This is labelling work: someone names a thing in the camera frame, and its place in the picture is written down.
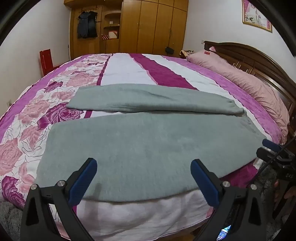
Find person's right hand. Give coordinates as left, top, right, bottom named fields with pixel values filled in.
left=273, top=179, right=296, bottom=209

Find pink floral bedspread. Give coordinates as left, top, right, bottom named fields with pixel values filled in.
left=0, top=53, right=289, bottom=240

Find grey shaggy rug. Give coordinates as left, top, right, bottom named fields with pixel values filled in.
left=0, top=199, right=25, bottom=240
left=254, top=162, right=279, bottom=209

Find framed wall picture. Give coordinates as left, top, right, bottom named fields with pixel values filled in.
left=242, top=0, right=273, bottom=32

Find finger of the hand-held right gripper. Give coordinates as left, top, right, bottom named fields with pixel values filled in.
left=262, top=138, right=284, bottom=151
left=256, top=148, right=281, bottom=163

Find red chair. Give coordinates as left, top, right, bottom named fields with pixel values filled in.
left=39, top=49, right=61, bottom=77

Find dark wooden headboard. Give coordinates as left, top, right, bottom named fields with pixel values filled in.
left=203, top=41, right=296, bottom=139

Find pink pillow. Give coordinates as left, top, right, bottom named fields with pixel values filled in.
left=186, top=46, right=290, bottom=139

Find black cable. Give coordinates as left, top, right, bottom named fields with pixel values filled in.
left=256, top=137, right=296, bottom=181

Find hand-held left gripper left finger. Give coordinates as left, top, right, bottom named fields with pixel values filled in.
left=20, top=158, right=97, bottom=241

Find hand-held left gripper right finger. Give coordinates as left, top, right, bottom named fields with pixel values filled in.
left=190, top=159, right=274, bottom=241

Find wooden wardrobe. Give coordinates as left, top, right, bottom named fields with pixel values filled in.
left=63, top=0, right=189, bottom=61

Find dark hanging clothes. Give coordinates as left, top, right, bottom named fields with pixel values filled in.
left=77, top=11, right=98, bottom=39

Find grey fleece pants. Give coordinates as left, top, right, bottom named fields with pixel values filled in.
left=35, top=83, right=263, bottom=202

